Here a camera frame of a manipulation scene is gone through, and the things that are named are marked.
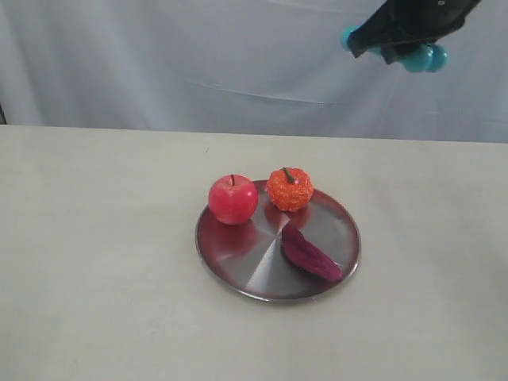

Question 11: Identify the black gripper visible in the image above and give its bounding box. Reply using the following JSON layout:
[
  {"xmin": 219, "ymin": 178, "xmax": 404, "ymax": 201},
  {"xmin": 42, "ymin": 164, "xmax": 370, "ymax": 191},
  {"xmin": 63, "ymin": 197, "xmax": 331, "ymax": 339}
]
[{"xmin": 348, "ymin": 0, "xmax": 479, "ymax": 64}]

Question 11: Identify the teal toy bone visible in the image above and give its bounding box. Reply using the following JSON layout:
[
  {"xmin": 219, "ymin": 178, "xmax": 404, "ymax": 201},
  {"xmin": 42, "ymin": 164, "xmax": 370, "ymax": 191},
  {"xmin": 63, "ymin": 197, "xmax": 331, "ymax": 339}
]
[{"xmin": 340, "ymin": 25, "xmax": 450, "ymax": 75}]

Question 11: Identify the small orange pumpkin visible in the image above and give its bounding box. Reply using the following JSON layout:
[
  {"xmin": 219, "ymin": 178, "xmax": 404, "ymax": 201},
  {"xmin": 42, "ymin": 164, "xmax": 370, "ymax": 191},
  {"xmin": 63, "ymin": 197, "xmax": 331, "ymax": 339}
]
[{"xmin": 265, "ymin": 167, "xmax": 314, "ymax": 212}]

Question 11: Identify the red apple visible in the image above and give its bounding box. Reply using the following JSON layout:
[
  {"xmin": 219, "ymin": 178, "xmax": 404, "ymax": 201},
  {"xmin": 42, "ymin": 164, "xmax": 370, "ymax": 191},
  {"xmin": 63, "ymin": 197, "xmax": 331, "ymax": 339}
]
[{"xmin": 208, "ymin": 174, "xmax": 259, "ymax": 225}]

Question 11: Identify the purple sweet potato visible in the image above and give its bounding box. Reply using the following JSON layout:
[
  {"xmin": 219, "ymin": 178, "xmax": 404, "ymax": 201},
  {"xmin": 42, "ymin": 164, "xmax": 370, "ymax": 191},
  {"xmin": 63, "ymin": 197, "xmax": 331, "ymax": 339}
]
[{"xmin": 281, "ymin": 223, "xmax": 342, "ymax": 283}]

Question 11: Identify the round stainless steel plate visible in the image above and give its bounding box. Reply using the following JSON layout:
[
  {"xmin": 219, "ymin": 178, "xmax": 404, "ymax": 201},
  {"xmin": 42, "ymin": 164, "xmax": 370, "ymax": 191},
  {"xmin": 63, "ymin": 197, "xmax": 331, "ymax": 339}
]
[{"xmin": 194, "ymin": 180, "xmax": 360, "ymax": 303}]

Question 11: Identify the white backdrop cloth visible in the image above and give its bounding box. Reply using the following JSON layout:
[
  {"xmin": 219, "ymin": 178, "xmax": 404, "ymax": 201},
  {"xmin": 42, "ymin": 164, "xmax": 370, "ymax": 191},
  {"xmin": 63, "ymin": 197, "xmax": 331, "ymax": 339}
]
[{"xmin": 1, "ymin": 0, "xmax": 507, "ymax": 142}]

